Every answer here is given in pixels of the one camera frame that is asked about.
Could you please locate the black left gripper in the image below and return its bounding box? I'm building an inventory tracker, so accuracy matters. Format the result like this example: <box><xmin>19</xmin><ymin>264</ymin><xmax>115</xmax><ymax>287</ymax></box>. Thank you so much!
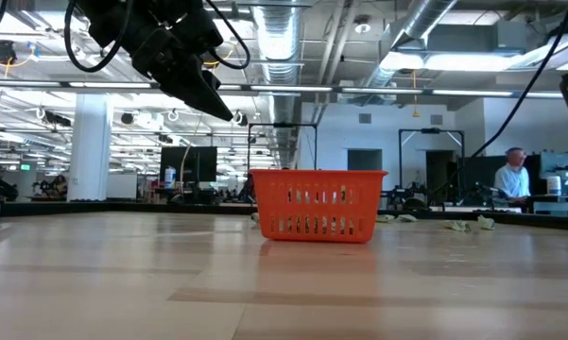
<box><xmin>75</xmin><ymin>0</ymin><xmax>235</xmax><ymax>123</ymax></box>

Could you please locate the orange slotted plastic basket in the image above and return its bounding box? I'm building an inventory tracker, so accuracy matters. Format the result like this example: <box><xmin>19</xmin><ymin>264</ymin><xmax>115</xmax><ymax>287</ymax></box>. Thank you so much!
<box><xmin>250</xmin><ymin>168</ymin><xmax>389</xmax><ymax>245</ymax></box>

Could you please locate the black computer monitor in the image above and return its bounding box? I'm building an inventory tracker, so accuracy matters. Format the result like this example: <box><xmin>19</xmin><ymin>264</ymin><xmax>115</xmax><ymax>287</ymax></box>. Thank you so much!
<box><xmin>159</xmin><ymin>145</ymin><xmax>218</xmax><ymax>183</ymax></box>

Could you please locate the white building pillar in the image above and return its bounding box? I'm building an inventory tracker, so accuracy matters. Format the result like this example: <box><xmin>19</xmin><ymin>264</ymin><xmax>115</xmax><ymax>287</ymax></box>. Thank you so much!
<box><xmin>67</xmin><ymin>93</ymin><xmax>114</xmax><ymax>202</ymax></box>

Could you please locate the person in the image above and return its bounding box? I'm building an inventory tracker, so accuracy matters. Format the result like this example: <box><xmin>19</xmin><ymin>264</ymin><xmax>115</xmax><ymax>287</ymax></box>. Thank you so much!
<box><xmin>492</xmin><ymin>146</ymin><xmax>532</xmax><ymax>202</ymax></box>
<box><xmin>50</xmin><ymin>174</ymin><xmax>69</xmax><ymax>198</ymax></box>

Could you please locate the black yellow ceiling reel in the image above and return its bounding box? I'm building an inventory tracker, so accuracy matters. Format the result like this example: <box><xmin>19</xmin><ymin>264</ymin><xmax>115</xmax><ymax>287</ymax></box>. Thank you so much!
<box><xmin>0</xmin><ymin>39</ymin><xmax>19</xmax><ymax>66</ymax></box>

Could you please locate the yellow hanging pendant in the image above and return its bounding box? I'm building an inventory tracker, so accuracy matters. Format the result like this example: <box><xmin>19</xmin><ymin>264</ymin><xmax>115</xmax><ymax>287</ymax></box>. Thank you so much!
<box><xmin>411</xmin><ymin>69</ymin><xmax>421</xmax><ymax>119</ymax></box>

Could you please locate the silver ribbed ventilation duct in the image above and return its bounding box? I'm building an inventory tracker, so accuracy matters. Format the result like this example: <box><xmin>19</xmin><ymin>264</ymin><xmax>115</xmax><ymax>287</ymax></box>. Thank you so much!
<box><xmin>250</xmin><ymin>0</ymin><xmax>304</xmax><ymax>169</ymax></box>

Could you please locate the black curved cable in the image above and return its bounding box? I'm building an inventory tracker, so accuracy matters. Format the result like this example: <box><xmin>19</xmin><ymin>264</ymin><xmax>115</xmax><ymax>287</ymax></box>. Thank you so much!
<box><xmin>0</xmin><ymin>170</ymin><xmax>20</xmax><ymax>201</ymax></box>

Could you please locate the black metal gantry frame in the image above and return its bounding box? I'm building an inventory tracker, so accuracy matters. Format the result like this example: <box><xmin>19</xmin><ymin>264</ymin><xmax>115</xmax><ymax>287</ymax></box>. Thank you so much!
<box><xmin>398</xmin><ymin>127</ymin><xmax>466</xmax><ymax>190</ymax></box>

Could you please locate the silver smooth ventilation duct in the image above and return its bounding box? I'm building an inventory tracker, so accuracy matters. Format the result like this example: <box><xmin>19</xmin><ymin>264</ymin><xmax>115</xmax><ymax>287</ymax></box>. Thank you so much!
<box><xmin>358</xmin><ymin>0</ymin><xmax>459</xmax><ymax>89</ymax></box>

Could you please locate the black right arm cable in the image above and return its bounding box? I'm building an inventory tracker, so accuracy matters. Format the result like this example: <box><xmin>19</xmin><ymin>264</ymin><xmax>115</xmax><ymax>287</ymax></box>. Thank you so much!
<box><xmin>470</xmin><ymin>0</ymin><xmax>568</xmax><ymax>160</ymax></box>

